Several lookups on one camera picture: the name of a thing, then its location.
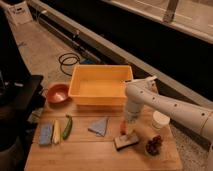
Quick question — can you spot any green cucumber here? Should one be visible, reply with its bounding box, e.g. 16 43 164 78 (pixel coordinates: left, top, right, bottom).
62 115 73 140

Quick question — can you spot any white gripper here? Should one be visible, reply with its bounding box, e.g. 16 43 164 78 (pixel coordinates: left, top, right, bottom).
124 111 140 141

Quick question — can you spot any black wooden block eraser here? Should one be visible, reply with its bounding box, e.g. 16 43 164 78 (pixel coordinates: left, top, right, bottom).
114 132 139 151

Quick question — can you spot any black coiled cable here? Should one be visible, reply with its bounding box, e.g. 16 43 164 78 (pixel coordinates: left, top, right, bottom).
58 52 82 77

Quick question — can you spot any yellow plastic bin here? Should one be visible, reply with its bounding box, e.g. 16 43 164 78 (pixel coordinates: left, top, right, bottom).
68 65 133 106

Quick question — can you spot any white box on floor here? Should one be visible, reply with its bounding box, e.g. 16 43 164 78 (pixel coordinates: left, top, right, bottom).
7 1 33 26

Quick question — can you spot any red yellow apple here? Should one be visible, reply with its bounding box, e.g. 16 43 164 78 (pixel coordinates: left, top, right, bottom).
120 121 126 135

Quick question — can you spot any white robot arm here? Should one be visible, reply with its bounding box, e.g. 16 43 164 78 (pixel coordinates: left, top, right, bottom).
124 76 213 171

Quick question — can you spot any wooden cutting board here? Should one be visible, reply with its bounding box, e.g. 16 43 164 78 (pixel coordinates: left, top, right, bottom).
24 100 182 171

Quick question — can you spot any yellow corn cob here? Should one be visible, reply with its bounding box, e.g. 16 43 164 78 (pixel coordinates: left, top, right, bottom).
52 120 61 144

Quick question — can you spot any white cup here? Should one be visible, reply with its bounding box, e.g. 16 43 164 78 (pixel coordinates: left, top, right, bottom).
152 111 170 130

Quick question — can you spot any blue folded cloth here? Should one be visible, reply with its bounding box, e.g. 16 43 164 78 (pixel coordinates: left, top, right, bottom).
88 117 108 137

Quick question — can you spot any bowl of dark grapes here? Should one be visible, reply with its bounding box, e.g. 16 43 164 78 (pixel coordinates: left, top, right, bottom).
145 135 163 156

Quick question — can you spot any orange bowl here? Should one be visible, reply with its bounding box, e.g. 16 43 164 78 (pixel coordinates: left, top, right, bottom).
46 83 69 104

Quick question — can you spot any blue sponge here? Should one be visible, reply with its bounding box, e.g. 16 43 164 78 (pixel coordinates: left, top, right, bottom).
39 123 53 146

